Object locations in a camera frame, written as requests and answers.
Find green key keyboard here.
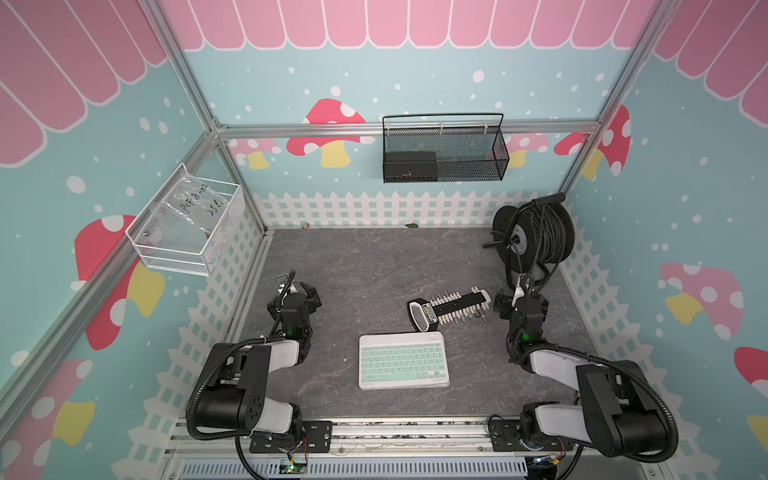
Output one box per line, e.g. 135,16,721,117
358,331,450,390

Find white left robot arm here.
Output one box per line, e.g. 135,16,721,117
185,281,321,450

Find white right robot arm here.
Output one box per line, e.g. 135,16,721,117
493,288,679,463

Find plastic bag in basket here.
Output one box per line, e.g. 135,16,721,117
154,173,230,239

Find black box in basket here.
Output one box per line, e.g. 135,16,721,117
382,151,438,183

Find black cable reel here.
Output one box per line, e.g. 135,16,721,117
482,193,575,291

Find clear wire wall basket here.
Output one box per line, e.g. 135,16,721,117
125,164,245,277

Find black wire mesh basket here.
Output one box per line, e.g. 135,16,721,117
381,113,510,183

